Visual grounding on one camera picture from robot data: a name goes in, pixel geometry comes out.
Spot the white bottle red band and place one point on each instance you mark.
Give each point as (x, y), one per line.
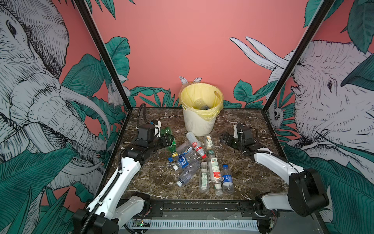
(196, 144)

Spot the clear bottle blue cap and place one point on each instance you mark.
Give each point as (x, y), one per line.
(186, 161)

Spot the black right frame post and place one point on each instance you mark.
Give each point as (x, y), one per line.
(318, 18)

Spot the small clear bottle bird label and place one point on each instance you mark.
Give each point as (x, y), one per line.
(209, 142)

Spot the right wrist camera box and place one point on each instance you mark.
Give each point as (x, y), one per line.
(243, 133)

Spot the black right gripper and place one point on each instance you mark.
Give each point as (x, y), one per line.
(228, 142)

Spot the clear bottle green label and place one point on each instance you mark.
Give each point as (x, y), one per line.
(204, 178)

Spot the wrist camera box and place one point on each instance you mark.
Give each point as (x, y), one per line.
(243, 133)
(149, 131)

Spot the tall bottle red green label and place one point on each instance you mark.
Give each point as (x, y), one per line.
(215, 173)

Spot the white ribbed waste bin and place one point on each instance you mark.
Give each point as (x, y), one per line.
(196, 124)

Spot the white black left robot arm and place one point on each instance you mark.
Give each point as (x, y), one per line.
(104, 215)

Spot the blue label bottle blue cap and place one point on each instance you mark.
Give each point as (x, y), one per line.
(227, 183)

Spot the clear bottle white cap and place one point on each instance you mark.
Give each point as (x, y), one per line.
(188, 174)

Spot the black frame post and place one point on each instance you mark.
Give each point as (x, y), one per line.
(318, 18)
(90, 24)

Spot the white slotted cable duct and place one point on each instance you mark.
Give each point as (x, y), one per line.
(168, 224)

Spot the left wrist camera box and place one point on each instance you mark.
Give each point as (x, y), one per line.
(149, 131)

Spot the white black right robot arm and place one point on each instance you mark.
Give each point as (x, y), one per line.
(305, 194)

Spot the yellow plastic bin liner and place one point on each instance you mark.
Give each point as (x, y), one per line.
(211, 95)

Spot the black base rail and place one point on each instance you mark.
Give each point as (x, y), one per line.
(245, 208)

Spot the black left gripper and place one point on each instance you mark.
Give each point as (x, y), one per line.
(166, 140)

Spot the black left frame post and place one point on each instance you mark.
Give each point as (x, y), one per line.
(90, 24)

